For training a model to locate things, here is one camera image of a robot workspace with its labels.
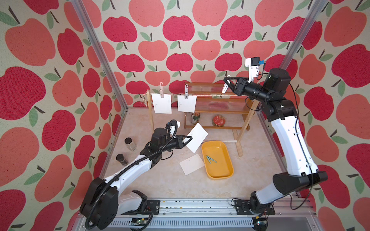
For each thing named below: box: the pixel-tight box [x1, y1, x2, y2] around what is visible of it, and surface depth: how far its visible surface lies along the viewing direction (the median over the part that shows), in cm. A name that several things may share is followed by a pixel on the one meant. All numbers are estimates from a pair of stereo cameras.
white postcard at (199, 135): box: [184, 122, 209, 154], surface depth 79 cm
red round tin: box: [212, 115, 226, 127], surface depth 110 cm
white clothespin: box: [221, 79, 231, 94], surface depth 63 cm
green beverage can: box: [191, 112, 201, 123], surface depth 104 cm
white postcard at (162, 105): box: [151, 93, 172, 115], surface depth 72 cm
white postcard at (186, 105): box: [177, 94, 198, 113], surface depth 73 cm
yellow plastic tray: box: [201, 140, 234, 180], surface depth 92 cm
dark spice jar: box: [115, 153, 129, 167], surface depth 84 cm
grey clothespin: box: [185, 83, 189, 100], surface depth 67 cm
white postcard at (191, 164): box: [179, 153, 205, 176], surface depth 92 cm
